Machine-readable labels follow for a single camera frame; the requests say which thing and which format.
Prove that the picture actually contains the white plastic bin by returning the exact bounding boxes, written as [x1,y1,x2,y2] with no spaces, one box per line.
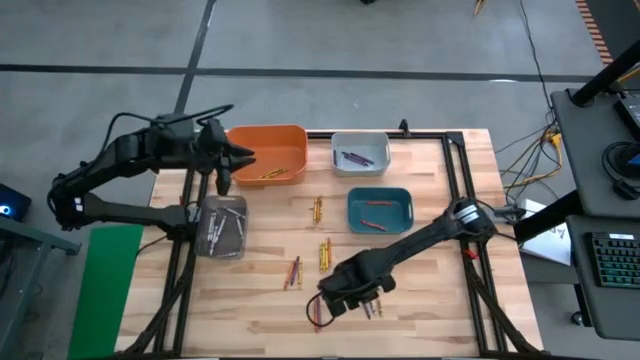
[330,131,392,177]

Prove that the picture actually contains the black desk beam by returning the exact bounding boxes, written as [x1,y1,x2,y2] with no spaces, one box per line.
[513,189,584,244]

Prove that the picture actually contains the clear grey plastic bin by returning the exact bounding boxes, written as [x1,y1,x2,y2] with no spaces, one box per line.
[193,194,249,261]

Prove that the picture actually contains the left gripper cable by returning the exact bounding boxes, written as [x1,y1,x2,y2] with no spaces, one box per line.
[102,103,236,151]

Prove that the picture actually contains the grey desk with pole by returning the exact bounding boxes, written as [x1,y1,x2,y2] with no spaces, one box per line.
[550,87,640,219]

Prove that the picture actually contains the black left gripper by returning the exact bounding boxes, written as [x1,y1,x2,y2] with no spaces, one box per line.
[192,117,258,198]

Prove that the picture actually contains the backlit black keyboard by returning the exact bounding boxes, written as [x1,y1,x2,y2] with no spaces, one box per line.
[589,231,640,290]

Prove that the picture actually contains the grey metal stand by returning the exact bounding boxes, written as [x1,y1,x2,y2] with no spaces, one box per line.
[0,215,83,360]

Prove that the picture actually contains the orange plastic bin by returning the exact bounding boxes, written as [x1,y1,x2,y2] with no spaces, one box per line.
[225,124,309,187]

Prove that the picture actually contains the black aluminium table frame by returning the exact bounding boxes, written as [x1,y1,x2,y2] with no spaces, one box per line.
[115,130,544,359]

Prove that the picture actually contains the teal plastic bin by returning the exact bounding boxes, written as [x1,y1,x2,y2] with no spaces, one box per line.
[346,186,415,235]

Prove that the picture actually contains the white paper sheet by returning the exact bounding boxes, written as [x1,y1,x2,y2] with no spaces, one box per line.
[518,198,572,267]

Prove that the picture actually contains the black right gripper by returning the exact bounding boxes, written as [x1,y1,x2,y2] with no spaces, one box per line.
[319,248,397,318]

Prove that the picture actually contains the black floor cable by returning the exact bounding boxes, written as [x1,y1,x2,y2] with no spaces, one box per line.
[517,0,557,124]

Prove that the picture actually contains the hazard-striped floor mat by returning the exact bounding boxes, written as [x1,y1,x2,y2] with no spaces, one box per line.
[574,0,640,67]

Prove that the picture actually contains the grey desk with keyboard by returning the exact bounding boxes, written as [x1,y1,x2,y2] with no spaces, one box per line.
[566,214,640,342]

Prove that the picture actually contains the black box with blue light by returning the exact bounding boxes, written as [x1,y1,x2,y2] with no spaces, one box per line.
[0,182,33,223]

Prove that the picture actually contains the black pole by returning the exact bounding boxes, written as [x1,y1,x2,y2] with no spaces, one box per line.
[570,42,640,108]

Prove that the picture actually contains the black headphones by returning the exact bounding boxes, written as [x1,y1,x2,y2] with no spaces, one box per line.
[601,141,640,202]

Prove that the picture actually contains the yellow cable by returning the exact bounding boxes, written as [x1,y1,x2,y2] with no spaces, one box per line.
[504,124,565,190]

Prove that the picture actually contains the flat black device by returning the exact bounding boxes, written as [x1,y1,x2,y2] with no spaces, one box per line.
[613,92,640,142]

